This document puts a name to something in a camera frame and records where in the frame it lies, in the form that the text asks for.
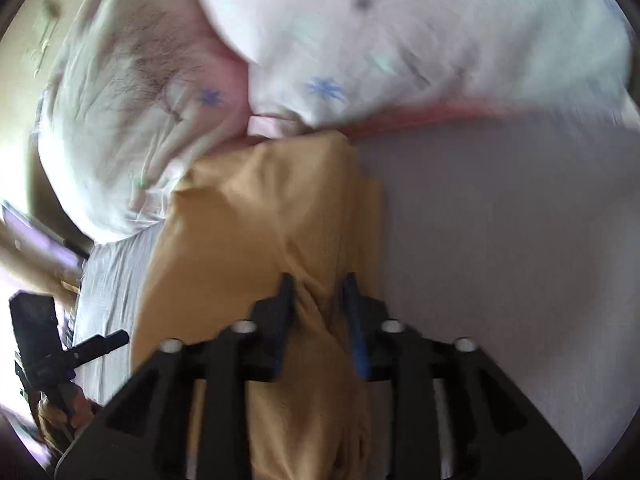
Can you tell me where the pink floral lower pillow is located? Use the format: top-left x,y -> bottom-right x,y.
39,0 -> 485,243

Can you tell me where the tan beige garment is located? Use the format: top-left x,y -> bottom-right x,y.
130,132 -> 381,479

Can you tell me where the lavender bed sheet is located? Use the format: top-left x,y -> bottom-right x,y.
75,113 -> 639,479

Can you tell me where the white floral top pillow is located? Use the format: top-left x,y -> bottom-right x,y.
200,0 -> 632,128

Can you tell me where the person's left hand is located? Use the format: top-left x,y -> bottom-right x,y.
36,386 -> 102,455

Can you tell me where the white wall switch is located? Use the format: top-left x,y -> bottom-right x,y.
29,0 -> 63,77

